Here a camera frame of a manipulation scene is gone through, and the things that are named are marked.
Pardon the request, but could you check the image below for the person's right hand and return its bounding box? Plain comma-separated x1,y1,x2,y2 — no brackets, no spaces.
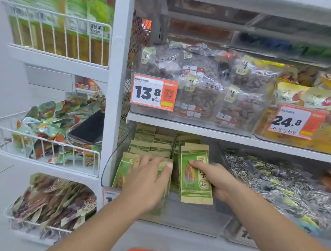
189,160,242,203

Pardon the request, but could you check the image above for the small white wire rack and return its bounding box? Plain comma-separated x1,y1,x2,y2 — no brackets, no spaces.
74,82,101,91

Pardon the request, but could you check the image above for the black smartphone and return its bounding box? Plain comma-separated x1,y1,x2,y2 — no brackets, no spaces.
68,110,105,145

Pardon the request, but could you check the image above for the person's right forearm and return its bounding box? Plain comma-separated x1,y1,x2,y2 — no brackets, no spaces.
225,181,329,251

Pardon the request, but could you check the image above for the stack of yellow snack bags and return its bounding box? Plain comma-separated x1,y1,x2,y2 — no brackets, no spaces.
256,70,331,153

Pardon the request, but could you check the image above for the clear bin of nut bags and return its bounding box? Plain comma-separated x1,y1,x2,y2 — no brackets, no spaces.
137,42,282,130

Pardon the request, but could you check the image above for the pile of green snack bags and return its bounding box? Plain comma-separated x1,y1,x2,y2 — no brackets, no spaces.
11,94,107,166

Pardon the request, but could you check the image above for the white wire end rack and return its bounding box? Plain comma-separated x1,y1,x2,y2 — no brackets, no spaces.
0,0,112,246

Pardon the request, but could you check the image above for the empty clear plastic bin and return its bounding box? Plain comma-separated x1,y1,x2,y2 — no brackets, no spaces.
101,121,233,237

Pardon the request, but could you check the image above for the person's left forearm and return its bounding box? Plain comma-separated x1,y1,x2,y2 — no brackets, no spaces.
48,199,145,251

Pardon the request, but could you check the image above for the pile of brown snack bags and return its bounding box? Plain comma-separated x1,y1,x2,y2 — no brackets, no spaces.
9,173,98,238

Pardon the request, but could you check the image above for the person's left hand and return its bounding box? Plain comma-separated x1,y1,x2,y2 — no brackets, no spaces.
119,155,174,215

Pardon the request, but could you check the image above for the white store shelf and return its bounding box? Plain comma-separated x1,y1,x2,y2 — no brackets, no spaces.
101,0,331,251

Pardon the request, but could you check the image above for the row of green packets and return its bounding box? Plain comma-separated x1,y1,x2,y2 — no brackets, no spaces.
111,123,214,215

